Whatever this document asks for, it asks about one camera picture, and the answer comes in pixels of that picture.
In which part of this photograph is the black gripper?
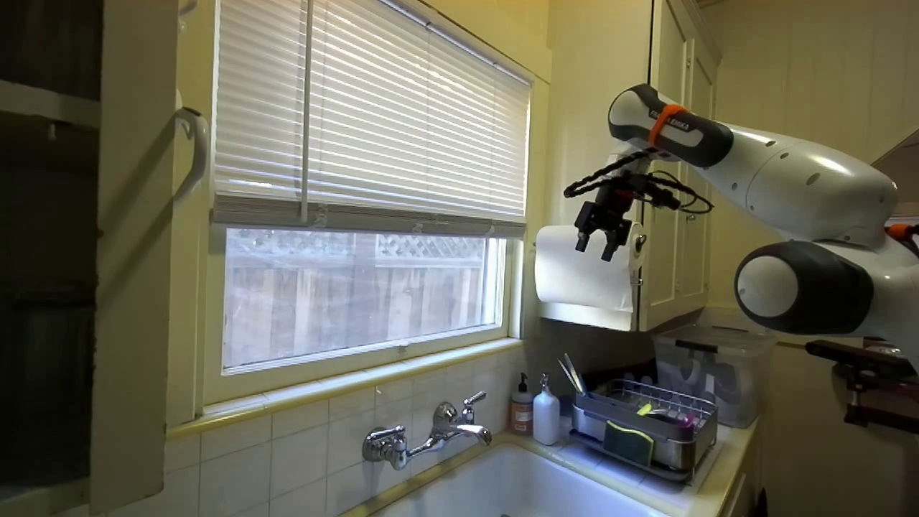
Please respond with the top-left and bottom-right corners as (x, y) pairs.
(573, 176), (643, 265)

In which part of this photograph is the white paper towel roll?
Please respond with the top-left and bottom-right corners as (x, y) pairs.
(532, 220), (643, 332)

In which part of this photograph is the silver kitchen utensil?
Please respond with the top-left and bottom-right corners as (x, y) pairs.
(557, 351), (588, 397)

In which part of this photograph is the white pump soap bottle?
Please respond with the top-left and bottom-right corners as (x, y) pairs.
(528, 374), (564, 447)

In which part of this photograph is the brown pump soap bottle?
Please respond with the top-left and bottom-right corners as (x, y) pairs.
(507, 371), (534, 440)

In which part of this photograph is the clear plastic storage container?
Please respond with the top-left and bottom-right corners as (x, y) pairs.
(653, 325), (775, 430)

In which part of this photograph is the yellow green sponge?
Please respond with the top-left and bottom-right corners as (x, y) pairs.
(603, 415), (662, 469)

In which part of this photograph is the metal dish rack caddy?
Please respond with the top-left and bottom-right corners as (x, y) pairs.
(568, 375), (722, 483)

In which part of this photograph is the white window blind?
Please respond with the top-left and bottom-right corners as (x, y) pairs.
(211, 0), (534, 242)

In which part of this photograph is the white ceramic sink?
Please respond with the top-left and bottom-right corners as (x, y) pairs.
(367, 440), (673, 517)

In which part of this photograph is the cream cabinet with open shelf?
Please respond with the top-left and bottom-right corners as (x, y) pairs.
(0, 0), (181, 517)

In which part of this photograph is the black braided cable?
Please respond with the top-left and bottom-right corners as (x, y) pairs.
(561, 150), (719, 217)

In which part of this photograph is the orange cable strap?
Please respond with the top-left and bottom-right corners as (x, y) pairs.
(646, 99), (689, 145)
(883, 217), (919, 243)

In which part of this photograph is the chrome wall faucet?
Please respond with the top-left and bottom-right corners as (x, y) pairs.
(360, 387), (497, 471)

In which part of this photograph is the window with white frame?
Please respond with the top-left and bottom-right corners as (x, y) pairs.
(201, 224), (525, 387)

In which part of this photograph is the black stereo camera on mount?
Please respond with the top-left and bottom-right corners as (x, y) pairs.
(802, 335), (919, 435)

